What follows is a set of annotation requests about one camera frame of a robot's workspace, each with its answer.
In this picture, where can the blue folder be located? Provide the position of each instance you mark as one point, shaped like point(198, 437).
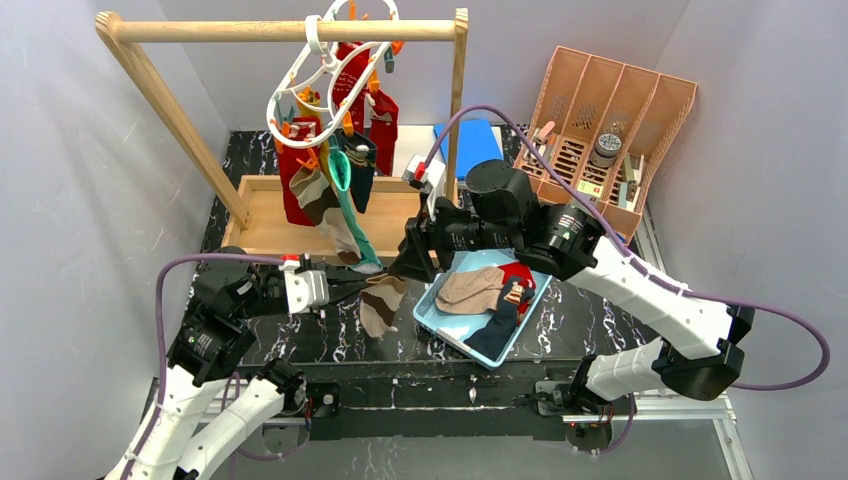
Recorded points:
point(478, 143)

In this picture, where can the pink desk file organizer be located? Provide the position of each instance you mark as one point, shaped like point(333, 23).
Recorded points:
point(588, 95)

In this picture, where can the long red hanging sock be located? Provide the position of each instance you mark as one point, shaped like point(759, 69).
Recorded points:
point(382, 110)

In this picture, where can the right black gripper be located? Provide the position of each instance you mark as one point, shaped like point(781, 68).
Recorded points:
point(424, 237)

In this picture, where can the brown striped sock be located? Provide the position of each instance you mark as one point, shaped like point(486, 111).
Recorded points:
point(379, 303)
point(318, 200)

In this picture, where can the grey round tin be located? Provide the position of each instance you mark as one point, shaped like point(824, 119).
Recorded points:
point(606, 150)

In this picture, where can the white small box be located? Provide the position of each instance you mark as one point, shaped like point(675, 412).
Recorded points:
point(589, 188)

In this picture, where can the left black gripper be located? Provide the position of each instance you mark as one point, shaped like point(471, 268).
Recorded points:
point(333, 291)

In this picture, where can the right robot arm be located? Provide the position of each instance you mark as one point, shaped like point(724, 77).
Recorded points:
point(697, 350)

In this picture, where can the white sock hanger with clips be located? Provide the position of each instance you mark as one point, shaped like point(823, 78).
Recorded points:
point(331, 66)

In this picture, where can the brown striped hanging sock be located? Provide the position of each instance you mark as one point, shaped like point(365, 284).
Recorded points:
point(318, 200)

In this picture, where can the navy sock in basket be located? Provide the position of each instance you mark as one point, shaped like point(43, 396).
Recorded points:
point(510, 305)

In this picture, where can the navy hanging sock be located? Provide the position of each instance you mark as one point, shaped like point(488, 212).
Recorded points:
point(361, 153)

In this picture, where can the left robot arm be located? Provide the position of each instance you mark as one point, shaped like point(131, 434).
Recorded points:
point(195, 422)

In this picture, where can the teal hanging sock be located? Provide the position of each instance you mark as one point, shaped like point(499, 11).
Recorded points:
point(339, 168)

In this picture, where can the stapler in organizer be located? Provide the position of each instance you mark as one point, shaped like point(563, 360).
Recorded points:
point(541, 138)

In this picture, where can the white board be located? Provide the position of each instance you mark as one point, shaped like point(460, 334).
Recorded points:
point(418, 140)

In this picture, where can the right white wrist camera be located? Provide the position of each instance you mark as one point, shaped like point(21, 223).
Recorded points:
point(429, 179)

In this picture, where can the red santa hanging sock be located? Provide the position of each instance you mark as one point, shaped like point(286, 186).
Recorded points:
point(291, 161)

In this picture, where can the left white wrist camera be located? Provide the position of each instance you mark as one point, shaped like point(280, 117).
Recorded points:
point(306, 287)

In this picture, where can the metal base rail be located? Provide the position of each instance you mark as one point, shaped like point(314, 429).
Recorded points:
point(471, 406)

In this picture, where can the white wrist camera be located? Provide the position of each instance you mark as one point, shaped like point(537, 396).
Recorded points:
point(429, 179)
point(306, 287)

